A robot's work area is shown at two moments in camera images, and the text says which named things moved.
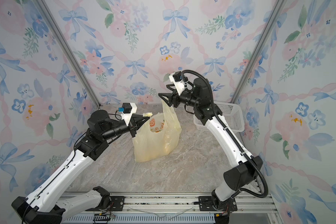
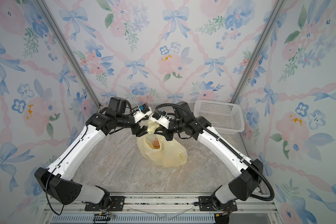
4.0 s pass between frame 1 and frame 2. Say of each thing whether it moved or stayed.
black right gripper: moved
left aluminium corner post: stayed
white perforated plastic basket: stayed
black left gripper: moved
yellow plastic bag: moved
